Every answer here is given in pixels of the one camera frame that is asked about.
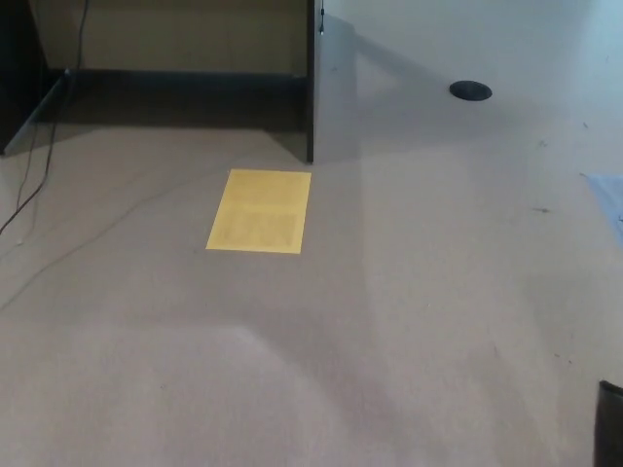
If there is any black round floor cover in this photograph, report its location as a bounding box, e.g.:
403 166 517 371
449 80 494 102

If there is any yellow paper sheet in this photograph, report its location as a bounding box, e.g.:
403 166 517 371
203 168 312 255

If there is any pale blue plastic sheet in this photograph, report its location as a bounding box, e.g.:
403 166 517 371
585 172 623 233

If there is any thin grey floor cable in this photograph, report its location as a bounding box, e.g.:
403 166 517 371
0 167 233 312

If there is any black floor cable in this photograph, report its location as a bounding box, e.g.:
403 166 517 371
0 0 92 237

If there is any black plastic bag white lettering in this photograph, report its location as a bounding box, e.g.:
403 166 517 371
592 379 623 467

